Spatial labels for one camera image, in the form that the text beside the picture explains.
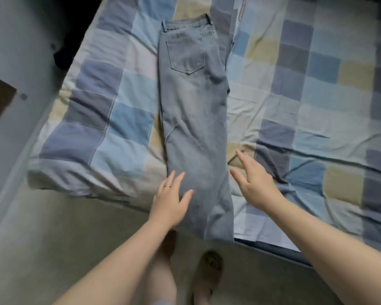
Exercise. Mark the person's left hand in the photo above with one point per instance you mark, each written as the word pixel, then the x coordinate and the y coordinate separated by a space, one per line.
pixel 170 206

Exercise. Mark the person's right hand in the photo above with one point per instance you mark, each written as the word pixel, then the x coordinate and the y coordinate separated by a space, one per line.
pixel 260 184

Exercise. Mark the grey denim jeans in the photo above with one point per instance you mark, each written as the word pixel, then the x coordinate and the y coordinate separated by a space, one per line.
pixel 194 123

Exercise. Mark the person's left forearm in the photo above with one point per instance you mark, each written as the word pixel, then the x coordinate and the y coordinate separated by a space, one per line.
pixel 120 270

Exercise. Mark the person's right forearm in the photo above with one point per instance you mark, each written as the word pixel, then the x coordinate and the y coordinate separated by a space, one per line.
pixel 336 257

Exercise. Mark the person's left leg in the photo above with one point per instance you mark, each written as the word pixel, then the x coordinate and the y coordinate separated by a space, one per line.
pixel 162 273

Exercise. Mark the person's leg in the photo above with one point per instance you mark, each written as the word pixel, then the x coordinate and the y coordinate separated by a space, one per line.
pixel 162 273
pixel 206 276

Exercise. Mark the person's right leg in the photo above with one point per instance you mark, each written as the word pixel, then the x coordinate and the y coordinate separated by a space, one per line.
pixel 206 276

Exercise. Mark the bed with plaid sheet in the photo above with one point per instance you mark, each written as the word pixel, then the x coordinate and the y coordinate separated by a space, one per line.
pixel 317 104

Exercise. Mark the plaid quilt with orange tags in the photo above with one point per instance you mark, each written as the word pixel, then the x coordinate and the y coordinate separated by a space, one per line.
pixel 95 104

